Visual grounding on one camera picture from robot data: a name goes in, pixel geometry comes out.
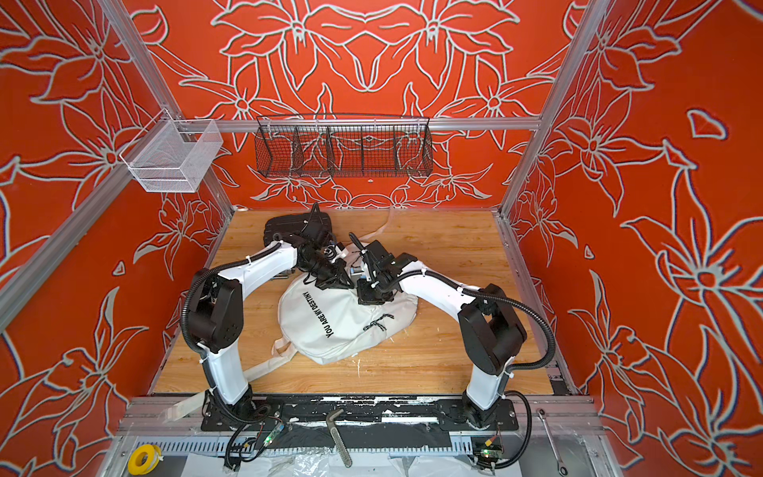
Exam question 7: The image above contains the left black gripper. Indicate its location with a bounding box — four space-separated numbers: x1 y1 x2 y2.
301 254 357 289

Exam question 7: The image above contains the white backpack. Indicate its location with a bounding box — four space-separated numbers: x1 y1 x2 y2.
163 207 419 423

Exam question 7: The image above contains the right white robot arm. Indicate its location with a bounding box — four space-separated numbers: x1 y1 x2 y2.
350 235 558 429

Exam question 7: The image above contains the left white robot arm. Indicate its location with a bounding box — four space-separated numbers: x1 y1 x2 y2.
179 203 354 425

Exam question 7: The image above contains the silver wrench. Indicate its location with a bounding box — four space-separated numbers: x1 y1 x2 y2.
536 409 569 477

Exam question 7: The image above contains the yellow tape roll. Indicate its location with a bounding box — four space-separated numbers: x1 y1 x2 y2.
127 444 163 476

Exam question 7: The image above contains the black wire wall basket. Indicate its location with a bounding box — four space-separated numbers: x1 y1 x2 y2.
254 114 434 179

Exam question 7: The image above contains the white wire wall basket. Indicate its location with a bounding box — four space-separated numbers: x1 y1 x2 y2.
117 109 224 194

